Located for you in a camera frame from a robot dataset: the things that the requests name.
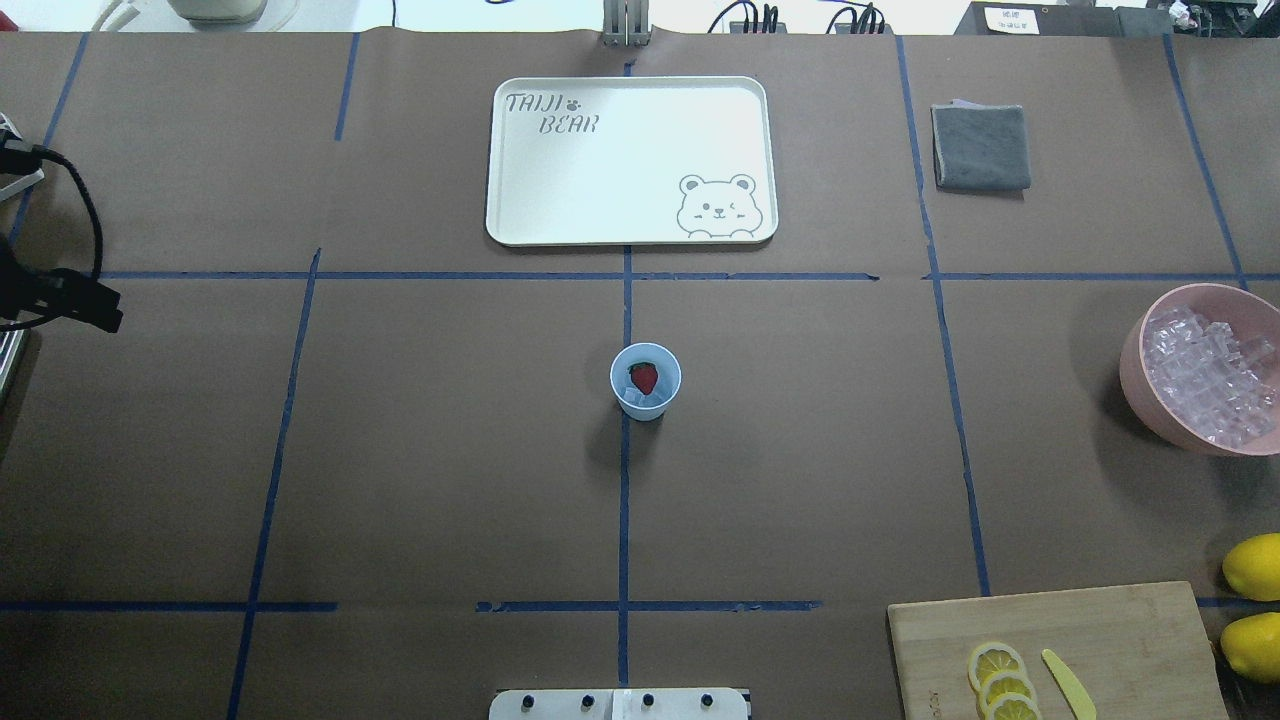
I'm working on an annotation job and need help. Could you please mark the yellow plastic knife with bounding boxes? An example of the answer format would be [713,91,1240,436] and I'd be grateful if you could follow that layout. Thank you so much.
[1041,648,1098,720]

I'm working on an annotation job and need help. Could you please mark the lemon two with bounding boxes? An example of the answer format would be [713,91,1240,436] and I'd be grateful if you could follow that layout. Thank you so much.
[1219,612,1279,685]

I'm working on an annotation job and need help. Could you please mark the wooden cutting board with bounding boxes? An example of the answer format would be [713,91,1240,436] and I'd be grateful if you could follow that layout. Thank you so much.
[887,582,1228,719]

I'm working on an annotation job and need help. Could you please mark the lemon slices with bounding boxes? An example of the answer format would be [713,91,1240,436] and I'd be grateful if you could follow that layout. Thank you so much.
[966,641,1043,719]

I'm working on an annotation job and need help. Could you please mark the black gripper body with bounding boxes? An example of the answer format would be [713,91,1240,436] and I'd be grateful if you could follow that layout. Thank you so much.
[1,234,123,333]

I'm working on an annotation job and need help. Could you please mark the aluminium frame post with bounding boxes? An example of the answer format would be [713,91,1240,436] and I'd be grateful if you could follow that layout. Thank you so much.
[602,0,652,47]

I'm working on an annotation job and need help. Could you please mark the pink bowl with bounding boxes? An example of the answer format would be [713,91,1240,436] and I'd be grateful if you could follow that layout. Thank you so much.
[1119,283,1277,457]

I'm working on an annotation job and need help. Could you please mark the red strawberry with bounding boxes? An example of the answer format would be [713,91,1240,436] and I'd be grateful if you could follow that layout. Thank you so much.
[628,361,660,396]

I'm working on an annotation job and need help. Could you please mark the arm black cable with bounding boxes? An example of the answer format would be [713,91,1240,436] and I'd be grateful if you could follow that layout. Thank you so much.
[0,140,106,281]

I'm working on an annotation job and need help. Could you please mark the cream bear tray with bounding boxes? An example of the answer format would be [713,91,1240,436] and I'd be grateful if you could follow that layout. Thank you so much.
[485,76,780,249]

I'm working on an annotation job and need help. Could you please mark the ice cubes pile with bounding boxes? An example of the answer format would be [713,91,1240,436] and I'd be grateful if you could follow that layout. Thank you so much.
[1143,305,1277,448]

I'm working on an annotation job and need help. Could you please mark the grey folded cloth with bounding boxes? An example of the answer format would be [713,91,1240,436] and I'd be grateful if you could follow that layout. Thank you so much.
[931,99,1032,192]

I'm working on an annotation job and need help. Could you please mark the lemon one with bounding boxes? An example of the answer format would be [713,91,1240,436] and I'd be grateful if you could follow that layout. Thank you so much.
[1221,532,1279,602]

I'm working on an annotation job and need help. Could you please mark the light blue cup on table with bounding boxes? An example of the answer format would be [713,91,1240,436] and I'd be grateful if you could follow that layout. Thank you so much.
[609,342,684,421]

